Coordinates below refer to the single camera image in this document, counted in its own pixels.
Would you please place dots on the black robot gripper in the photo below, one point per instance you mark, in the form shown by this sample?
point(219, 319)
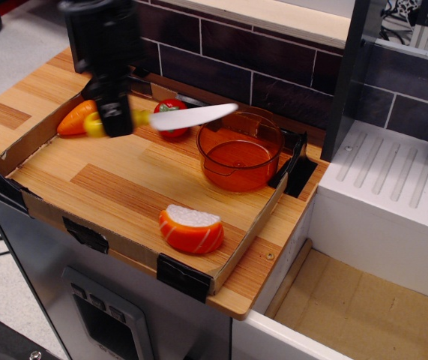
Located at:
point(105, 40)

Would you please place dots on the yellow handled white toy knife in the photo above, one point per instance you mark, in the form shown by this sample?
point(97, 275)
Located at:
point(165, 121)

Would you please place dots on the orange transparent plastic pot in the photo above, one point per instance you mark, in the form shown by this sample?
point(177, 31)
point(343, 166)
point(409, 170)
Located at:
point(240, 152)

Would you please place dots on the cardboard fence with black tape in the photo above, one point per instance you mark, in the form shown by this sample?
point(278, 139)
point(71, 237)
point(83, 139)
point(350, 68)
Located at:
point(118, 186)

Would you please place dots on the orange toy carrot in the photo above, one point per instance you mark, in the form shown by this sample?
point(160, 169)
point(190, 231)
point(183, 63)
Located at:
point(72, 123)

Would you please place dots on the toy salmon sushi piece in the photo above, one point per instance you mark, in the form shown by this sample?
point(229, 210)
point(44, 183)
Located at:
point(190, 230)

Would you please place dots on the grey toy oven front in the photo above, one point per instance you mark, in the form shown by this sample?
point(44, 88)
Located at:
point(112, 323)

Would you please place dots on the white toy sink unit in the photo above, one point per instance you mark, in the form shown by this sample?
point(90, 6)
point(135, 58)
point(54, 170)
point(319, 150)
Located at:
point(353, 282)

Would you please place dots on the dark grey shelf post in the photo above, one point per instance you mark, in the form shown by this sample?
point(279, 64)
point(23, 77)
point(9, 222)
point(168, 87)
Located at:
point(363, 32)

